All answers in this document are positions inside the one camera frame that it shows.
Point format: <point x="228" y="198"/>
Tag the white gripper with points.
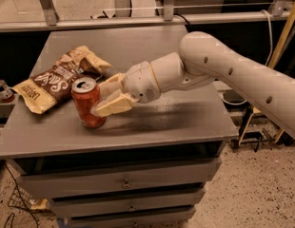
<point x="142" y="81"/>

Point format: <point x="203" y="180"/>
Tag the red coke can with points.
<point x="85" y="94"/>

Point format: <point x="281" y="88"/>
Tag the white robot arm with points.
<point x="201" y="59"/>

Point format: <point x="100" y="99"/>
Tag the brown chip bag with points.
<point x="43" y="91"/>

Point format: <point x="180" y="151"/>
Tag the grey drawer cabinet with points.
<point x="181" y="125"/>

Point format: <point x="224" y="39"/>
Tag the top grey drawer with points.
<point x="131" y="177"/>

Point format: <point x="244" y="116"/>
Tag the grey drawer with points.
<point x="134" y="219"/>
<point x="126" y="203"/>
<point x="131" y="177"/>

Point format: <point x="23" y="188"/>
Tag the small bottle at left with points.
<point x="6" y="93"/>

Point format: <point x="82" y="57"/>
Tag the middle grey drawer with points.
<point x="126" y="203"/>

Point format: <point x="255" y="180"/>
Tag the bottom grey drawer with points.
<point x="134" y="219"/>

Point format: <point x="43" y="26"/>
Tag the metal railing frame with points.
<point x="30" y="15"/>

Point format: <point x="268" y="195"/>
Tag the yellow metal cart frame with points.
<point x="275" y="54"/>

